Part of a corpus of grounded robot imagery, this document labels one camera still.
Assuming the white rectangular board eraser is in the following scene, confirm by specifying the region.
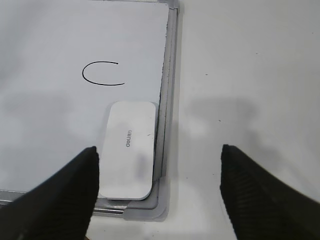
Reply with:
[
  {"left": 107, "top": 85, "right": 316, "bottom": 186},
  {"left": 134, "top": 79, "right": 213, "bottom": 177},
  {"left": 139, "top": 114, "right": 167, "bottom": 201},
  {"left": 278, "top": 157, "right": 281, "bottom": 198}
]
[{"left": 99, "top": 101, "right": 157, "bottom": 201}]

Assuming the white aluminium framed whiteboard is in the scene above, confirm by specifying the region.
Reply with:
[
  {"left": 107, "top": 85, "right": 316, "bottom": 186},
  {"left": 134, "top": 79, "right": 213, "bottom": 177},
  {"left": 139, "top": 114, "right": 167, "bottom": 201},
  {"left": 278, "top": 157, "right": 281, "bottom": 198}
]
[{"left": 0, "top": 0, "right": 179, "bottom": 222}]

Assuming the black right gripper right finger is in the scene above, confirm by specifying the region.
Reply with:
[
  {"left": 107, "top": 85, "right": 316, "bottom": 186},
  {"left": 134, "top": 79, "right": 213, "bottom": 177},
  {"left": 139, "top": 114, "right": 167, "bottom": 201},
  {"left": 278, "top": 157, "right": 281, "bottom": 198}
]
[{"left": 219, "top": 144, "right": 320, "bottom": 240}]

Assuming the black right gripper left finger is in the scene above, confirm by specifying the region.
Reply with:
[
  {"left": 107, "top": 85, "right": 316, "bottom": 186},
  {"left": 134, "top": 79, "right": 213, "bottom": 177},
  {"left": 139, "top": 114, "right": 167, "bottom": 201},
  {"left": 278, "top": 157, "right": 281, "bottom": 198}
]
[{"left": 0, "top": 146, "right": 100, "bottom": 240}]

